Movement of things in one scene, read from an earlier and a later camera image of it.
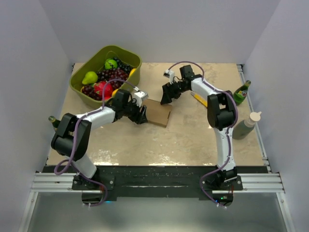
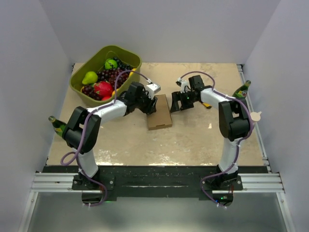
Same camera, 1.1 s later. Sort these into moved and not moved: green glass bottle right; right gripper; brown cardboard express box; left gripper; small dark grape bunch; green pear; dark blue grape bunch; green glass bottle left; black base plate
Moved: right gripper; brown cardboard express box; left gripper
Not moved: green pear; small dark grape bunch; black base plate; green glass bottle right; green glass bottle left; dark blue grape bunch
